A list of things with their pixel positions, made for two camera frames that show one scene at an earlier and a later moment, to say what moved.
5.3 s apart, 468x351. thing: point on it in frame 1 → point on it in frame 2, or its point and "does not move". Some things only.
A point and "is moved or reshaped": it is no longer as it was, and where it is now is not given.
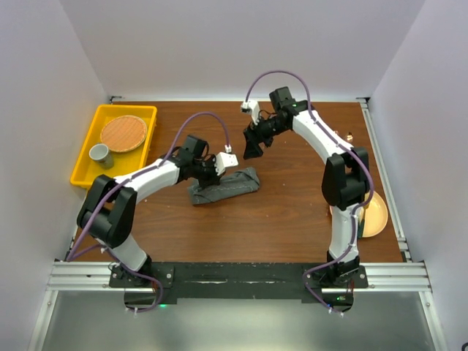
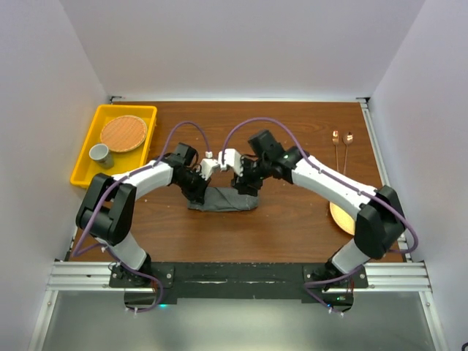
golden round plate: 376,217 → 343,220
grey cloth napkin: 231,184 is moved or reshaped
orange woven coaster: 123,132 does not move
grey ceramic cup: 101,152 does not move
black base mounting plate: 147,285 does not move
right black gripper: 252,149 → 241,183
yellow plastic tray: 118,144 does not move
